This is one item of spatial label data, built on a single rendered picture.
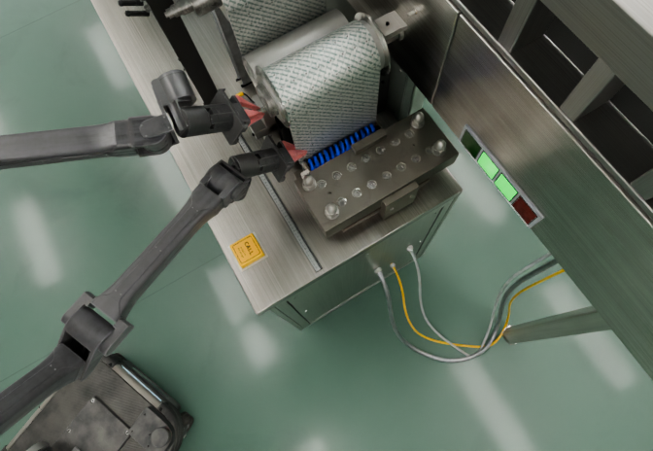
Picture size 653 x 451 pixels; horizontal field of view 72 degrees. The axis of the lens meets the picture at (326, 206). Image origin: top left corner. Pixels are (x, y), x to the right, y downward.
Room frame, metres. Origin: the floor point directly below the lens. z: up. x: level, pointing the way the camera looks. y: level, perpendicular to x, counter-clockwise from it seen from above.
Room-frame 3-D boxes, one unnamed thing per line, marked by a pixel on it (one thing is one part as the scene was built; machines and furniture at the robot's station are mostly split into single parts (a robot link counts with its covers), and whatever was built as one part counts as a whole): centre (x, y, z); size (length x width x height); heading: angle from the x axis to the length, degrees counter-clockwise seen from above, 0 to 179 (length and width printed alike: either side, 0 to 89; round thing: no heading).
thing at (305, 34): (0.73, 0.00, 1.18); 0.26 x 0.12 x 0.12; 112
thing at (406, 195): (0.38, -0.19, 0.97); 0.10 x 0.03 x 0.11; 112
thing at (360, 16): (0.66, -0.16, 1.25); 0.15 x 0.01 x 0.15; 22
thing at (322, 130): (0.56, -0.06, 1.11); 0.23 x 0.01 x 0.18; 112
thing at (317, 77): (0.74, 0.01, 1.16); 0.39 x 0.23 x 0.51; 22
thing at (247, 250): (0.34, 0.23, 0.91); 0.07 x 0.07 x 0.02; 22
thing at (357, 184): (0.46, -0.14, 1.00); 0.40 x 0.16 x 0.06; 112
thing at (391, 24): (0.68, -0.20, 1.28); 0.06 x 0.05 x 0.02; 112
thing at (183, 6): (0.77, 0.24, 1.34); 0.06 x 0.03 x 0.03; 112
